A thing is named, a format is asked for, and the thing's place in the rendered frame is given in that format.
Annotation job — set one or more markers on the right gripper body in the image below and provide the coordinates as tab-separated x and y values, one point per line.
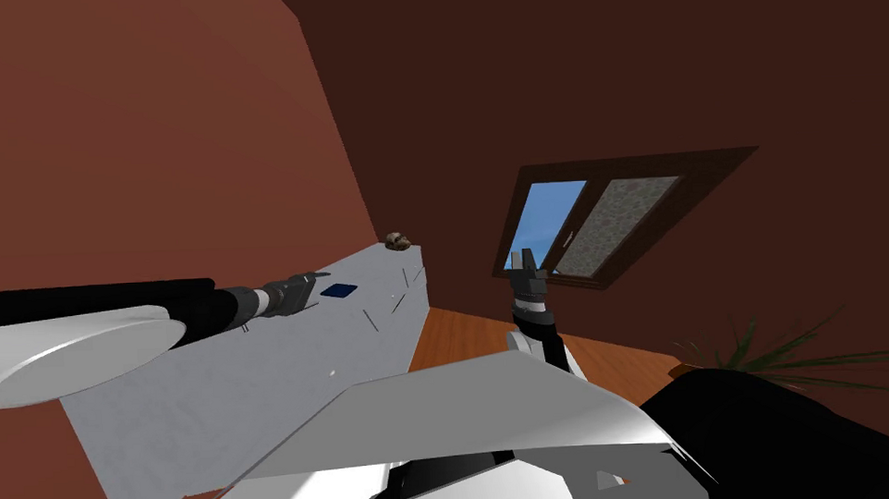
528	283

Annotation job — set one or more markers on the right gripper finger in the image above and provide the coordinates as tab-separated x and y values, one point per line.
516	261
528	259

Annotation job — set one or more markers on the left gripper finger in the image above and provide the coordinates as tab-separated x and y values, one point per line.
318	274

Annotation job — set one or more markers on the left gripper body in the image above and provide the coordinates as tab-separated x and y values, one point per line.
289	295

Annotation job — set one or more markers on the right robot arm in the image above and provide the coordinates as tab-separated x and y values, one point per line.
762	438

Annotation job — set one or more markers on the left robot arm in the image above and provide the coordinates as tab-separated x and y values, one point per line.
121	320

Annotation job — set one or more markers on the dark blue flat square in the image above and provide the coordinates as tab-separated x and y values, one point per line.
339	290

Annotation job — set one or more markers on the brown lumpy object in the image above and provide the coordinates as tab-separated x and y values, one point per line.
397	241

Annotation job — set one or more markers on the brown framed window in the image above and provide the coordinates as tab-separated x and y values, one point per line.
621	221

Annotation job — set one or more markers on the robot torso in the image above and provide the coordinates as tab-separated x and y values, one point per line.
465	411

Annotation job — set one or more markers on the green spiky potted plant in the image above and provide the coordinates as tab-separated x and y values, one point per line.
781	360

